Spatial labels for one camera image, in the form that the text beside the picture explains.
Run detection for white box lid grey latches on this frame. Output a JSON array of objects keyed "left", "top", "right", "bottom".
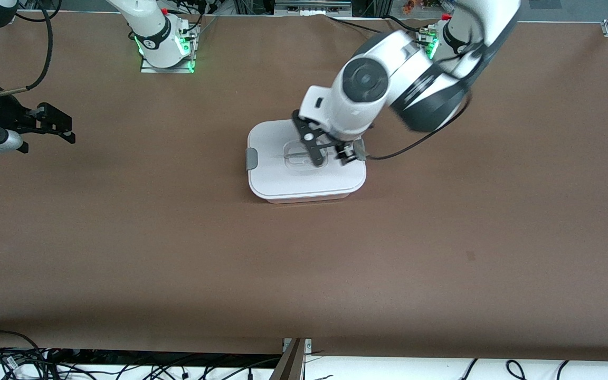
[{"left": 245, "top": 119, "right": 367, "bottom": 200}]

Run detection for brown table cover sheet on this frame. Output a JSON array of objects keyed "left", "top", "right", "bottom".
[{"left": 0, "top": 11, "right": 608, "bottom": 362}]

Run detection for short black table cable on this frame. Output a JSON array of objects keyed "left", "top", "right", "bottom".
[{"left": 382, "top": 15, "right": 422, "bottom": 33}]

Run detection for metal table edge bracket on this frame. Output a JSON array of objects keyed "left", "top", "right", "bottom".
[{"left": 282, "top": 338, "right": 313, "bottom": 355}]

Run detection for black cable tangle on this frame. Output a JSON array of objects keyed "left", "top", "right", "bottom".
[{"left": 0, "top": 330, "right": 283, "bottom": 380}]

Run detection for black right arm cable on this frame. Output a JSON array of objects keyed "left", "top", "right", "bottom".
[{"left": 0, "top": 0, "right": 62, "bottom": 97}]

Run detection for white shelf board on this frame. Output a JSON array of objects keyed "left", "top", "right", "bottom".
[{"left": 0, "top": 355, "right": 608, "bottom": 380}]

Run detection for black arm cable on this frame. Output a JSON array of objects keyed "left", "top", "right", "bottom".
[
  {"left": 0, "top": 0, "right": 62, "bottom": 97},
  {"left": 367, "top": 11, "right": 497, "bottom": 160}
]

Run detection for colourful background clutter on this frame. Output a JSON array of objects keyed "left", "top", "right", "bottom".
[{"left": 402, "top": 0, "right": 457, "bottom": 14}]

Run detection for translucent plastic storage box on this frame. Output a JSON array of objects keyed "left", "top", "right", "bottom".
[{"left": 254, "top": 187, "right": 355, "bottom": 205}]

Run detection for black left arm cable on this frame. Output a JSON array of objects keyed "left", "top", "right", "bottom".
[{"left": 367, "top": 11, "right": 497, "bottom": 160}]

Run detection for long black table cable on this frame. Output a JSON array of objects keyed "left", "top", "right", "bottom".
[{"left": 328, "top": 16, "right": 386, "bottom": 35}]

